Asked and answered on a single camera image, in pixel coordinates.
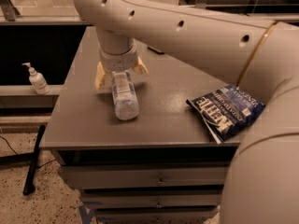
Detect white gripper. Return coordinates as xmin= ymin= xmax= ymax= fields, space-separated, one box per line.
xmin=94 ymin=45 xmax=150 ymax=92

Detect clear plastic water bottle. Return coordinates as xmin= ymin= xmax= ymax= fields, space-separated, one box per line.
xmin=111 ymin=71 xmax=139 ymax=120

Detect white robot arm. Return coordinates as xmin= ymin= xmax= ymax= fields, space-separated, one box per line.
xmin=74 ymin=0 xmax=299 ymax=224

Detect white pump lotion bottle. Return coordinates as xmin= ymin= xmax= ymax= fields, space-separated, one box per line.
xmin=23 ymin=63 xmax=50 ymax=95

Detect grey drawer cabinet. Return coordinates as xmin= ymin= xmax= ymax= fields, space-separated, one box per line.
xmin=40 ymin=26 xmax=241 ymax=224

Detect blue Kettle chips bag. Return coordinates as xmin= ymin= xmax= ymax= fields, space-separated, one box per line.
xmin=186 ymin=85 xmax=265 ymax=144

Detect black floor stand leg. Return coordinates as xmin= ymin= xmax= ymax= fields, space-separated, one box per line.
xmin=22 ymin=125 xmax=46 ymax=196

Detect metal railing frame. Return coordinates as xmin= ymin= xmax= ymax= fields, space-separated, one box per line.
xmin=0 ymin=0 xmax=299 ymax=26

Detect black floor cable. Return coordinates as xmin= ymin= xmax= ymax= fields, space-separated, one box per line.
xmin=0 ymin=135 xmax=57 ymax=170

